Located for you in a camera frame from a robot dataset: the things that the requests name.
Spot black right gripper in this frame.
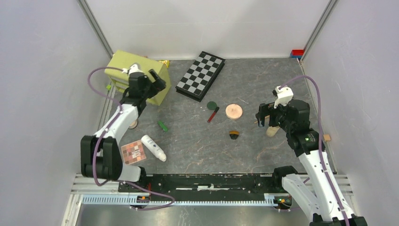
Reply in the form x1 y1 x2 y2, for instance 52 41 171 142
255 99 294 132

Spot round pink powder puff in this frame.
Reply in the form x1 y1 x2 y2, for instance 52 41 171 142
225 104 243 120

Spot green drawer cabinet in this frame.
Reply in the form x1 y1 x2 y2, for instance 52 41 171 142
104 49 172 106

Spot black kabuki brush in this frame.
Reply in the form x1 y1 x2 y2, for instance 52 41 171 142
229 130 240 140

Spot red black lip pencil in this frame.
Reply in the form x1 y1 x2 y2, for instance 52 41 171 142
207 107 220 123

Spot dark green round compact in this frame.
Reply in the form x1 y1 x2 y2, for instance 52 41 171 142
207 101 218 110

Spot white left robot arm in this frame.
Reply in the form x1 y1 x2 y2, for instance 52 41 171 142
80 69 166 181

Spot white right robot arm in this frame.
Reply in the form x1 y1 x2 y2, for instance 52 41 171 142
255 82 367 226

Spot yellow owl toy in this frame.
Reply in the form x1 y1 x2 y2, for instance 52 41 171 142
159 60 170 68

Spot black white chessboard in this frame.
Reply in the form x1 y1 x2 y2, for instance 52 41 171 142
176 51 225 102

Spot green lipstick tube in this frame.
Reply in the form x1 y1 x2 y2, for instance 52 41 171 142
158 121 168 132

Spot small round cream jar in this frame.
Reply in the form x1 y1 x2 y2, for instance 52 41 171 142
128 120 138 129

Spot red blue blocks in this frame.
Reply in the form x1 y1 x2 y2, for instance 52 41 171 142
290 49 304 59

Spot small wooden cube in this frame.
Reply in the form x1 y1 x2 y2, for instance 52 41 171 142
323 134 331 142

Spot white lotion tube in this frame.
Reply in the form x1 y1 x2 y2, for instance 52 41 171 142
141 135 167 162

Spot eyeshadow palette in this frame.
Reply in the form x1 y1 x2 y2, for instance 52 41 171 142
121 140 147 165

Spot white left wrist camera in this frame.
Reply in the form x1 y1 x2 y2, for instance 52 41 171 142
122 63 144 76

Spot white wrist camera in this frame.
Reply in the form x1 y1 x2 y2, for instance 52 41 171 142
122 63 144 76
273 87 294 109

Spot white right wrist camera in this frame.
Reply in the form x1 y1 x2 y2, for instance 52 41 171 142
273 87 294 109

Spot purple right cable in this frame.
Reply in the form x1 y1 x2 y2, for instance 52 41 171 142
274 74 351 226

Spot purple cable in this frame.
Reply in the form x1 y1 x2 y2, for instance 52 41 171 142
87 66 175 211
274 74 351 226

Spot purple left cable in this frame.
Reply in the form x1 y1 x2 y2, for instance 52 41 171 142
87 66 175 211

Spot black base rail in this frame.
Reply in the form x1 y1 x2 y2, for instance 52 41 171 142
137 173 286 202

